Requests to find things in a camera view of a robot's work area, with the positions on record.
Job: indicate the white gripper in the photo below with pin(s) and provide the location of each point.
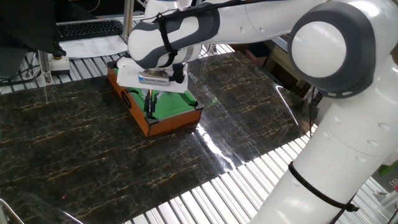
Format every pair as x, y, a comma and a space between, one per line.
127, 76

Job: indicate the wooden cue stick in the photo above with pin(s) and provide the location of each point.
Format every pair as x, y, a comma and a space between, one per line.
151, 109

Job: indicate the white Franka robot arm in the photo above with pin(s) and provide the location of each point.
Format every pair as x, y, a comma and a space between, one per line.
335, 161

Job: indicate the mini green pool table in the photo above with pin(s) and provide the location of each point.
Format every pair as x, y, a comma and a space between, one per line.
174, 107

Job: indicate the white paper sheet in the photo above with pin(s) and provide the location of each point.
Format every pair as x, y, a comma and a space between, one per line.
93, 47

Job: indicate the black marble pattern mat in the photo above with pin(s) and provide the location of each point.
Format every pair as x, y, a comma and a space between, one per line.
93, 155

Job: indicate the black keyboard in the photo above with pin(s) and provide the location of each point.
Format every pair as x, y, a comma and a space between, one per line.
90, 29

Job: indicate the white base with black knob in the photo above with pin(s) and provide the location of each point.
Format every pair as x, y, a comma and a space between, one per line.
59, 65

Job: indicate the short aluminium upright profile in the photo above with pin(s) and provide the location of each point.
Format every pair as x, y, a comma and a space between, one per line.
46, 68

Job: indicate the pink box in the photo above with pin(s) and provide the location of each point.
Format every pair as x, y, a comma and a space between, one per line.
258, 57

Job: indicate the beige box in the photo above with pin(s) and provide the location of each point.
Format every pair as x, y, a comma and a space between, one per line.
287, 70

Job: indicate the black monitor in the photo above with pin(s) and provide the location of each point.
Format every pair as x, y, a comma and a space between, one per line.
28, 25

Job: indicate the silver wrist camera blue ends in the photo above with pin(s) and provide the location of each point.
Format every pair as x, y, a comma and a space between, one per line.
154, 79

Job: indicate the aluminium vertical post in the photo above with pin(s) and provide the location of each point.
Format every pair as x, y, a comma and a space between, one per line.
126, 18

